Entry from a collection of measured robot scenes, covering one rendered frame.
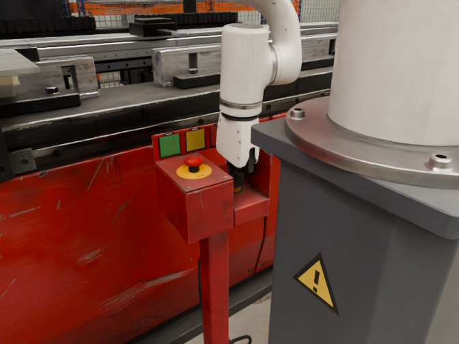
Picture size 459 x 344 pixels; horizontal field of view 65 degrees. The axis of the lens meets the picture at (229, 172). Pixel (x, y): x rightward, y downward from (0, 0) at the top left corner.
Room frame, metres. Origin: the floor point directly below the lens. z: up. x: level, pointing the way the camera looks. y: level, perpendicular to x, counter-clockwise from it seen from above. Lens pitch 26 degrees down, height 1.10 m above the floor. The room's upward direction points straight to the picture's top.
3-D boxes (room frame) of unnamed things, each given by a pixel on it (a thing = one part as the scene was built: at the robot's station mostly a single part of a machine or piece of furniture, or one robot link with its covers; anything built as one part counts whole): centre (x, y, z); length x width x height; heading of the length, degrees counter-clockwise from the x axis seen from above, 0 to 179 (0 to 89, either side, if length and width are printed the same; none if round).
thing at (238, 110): (0.70, -0.02, 0.91); 0.09 x 0.08 x 0.03; 32
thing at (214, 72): (1.08, 0.02, 0.89); 0.30 x 0.05 x 0.03; 126
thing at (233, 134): (0.70, -0.02, 0.85); 0.10 x 0.07 x 0.11; 32
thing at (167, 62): (1.51, -0.48, 0.92); 1.67 x 0.06 x 0.10; 126
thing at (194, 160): (0.66, 0.07, 0.79); 0.04 x 0.04 x 0.04
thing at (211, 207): (0.69, 0.04, 0.75); 0.20 x 0.16 x 0.18; 122
